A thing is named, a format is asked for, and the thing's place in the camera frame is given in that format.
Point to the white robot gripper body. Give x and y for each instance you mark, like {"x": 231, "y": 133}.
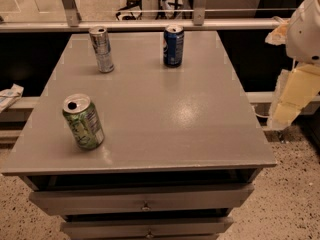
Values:
{"x": 304, "y": 34}

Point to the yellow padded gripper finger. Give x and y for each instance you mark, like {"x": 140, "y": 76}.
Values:
{"x": 294, "y": 90}
{"x": 279, "y": 35}

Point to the blue pepsi can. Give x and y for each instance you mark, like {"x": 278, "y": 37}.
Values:
{"x": 173, "y": 41}

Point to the silver energy drink can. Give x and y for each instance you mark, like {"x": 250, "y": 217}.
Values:
{"x": 101, "y": 45}

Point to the green soda can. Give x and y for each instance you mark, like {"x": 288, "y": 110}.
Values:
{"x": 82, "y": 118}

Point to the grey drawer cabinet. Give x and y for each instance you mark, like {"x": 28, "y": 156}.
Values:
{"x": 163, "y": 127}

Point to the black office chair base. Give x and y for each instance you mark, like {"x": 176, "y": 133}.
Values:
{"x": 128, "y": 4}

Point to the lower grey drawer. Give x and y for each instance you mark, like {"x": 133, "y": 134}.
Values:
{"x": 147, "y": 228}

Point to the grey drawer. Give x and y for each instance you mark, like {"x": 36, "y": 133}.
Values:
{"x": 147, "y": 228}
{"x": 149, "y": 199}

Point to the metal guard railing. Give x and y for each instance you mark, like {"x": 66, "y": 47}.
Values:
{"x": 80, "y": 15}

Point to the upper grey drawer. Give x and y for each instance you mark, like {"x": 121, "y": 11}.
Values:
{"x": 149, "y": 199}

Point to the white folded cloth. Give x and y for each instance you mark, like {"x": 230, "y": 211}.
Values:
{"x": 9, "y": 96}

